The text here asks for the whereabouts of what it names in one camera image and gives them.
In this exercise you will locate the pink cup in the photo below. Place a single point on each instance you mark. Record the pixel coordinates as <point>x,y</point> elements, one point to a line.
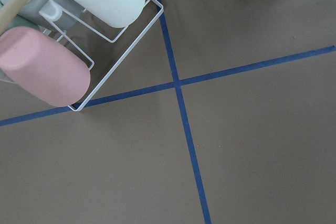
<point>43,67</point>

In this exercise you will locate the grey cup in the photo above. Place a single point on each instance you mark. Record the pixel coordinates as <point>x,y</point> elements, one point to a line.
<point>42,3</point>

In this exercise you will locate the white wire cup rack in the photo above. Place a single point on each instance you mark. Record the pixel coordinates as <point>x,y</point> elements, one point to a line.
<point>52,12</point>

